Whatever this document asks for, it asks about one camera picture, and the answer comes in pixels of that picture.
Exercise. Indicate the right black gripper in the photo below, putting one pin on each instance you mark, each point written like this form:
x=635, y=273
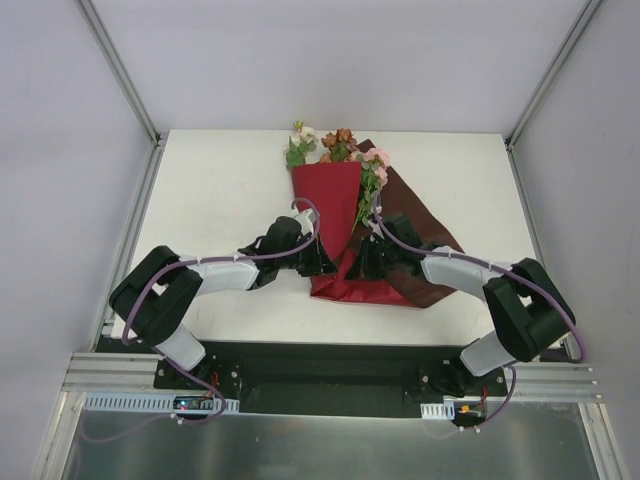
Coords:
x=373, y=257

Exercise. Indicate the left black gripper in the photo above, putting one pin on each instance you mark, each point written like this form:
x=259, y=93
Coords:
x=310, y=257

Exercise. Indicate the dark red wrapping cloth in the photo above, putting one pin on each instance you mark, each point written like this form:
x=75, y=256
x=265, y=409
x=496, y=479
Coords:
x=334, y=188

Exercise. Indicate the small pink rose stem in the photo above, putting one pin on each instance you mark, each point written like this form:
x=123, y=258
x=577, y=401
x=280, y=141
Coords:
x=374, y=176

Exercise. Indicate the white rose stem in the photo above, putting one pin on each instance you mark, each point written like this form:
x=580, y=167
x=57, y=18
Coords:
x=301, y=143

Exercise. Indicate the orange brown rose stem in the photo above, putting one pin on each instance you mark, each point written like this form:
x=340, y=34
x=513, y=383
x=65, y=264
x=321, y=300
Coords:
x=341, y=146

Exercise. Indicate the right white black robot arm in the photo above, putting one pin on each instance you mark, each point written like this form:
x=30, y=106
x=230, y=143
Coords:
x=527, y=311

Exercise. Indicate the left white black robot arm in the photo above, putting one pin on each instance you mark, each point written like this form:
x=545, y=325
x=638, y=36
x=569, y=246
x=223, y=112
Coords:
x=155, y=296

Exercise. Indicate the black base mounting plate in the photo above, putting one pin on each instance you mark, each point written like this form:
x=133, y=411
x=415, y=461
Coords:
x=378, y=381

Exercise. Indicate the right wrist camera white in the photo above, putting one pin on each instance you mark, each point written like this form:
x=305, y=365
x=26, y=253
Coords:
x=374, y=221

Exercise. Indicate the right white cable duct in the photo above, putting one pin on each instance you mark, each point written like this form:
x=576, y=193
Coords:
x=438, y=411

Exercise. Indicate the white cable duct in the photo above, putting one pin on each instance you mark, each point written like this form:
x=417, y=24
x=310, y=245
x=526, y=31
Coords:
x=151, y=403
x=438, y=411

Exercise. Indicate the aluminium front rail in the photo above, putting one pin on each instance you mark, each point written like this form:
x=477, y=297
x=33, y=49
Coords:
x=141, y=373

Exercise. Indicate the left white cable duct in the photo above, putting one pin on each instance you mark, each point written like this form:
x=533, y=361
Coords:
x=151, y=403

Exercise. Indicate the left aluminium frame post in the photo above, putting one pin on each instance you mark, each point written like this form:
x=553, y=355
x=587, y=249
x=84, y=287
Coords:
x=108, y=48

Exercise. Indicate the aluminium frame post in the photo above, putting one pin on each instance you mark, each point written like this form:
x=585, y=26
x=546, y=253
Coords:
x=108, y=48
x=576, y=32

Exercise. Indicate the right aluminium frame post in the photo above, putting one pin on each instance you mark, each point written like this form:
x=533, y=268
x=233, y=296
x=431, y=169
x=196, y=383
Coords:
x=576, y=32

